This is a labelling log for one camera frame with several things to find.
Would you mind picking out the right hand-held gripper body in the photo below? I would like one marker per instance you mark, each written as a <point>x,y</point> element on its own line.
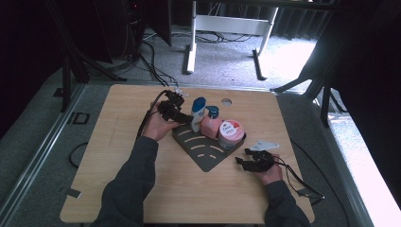
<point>261,162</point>

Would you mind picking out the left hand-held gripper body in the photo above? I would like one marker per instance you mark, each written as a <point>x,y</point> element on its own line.
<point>170,108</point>

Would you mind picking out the white shampoo bottle blue cap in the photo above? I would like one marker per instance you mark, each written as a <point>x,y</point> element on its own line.
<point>198,115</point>

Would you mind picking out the pink cream jar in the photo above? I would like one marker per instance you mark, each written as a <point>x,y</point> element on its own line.
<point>231,134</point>

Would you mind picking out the pink pump bottle blue head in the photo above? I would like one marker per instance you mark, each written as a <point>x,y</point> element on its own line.
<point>210,126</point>

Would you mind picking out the dark grey corner shelf rack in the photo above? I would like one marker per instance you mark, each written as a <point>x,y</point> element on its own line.
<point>205,157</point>

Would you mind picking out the person's right hand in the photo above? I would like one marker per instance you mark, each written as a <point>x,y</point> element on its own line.
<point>272,175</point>

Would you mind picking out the person's left hand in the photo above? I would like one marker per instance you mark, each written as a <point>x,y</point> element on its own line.
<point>156,127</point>

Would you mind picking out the black metal stand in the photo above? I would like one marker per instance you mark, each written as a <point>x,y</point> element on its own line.
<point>324,104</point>
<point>66,85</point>

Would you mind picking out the aluminium floor rail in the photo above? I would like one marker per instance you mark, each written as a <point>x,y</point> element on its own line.
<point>41,148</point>
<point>343,164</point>

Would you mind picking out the black floor bracket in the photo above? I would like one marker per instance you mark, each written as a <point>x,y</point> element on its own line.
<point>78,118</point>

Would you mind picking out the white desk frame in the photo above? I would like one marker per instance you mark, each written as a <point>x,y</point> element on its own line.
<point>233,24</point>

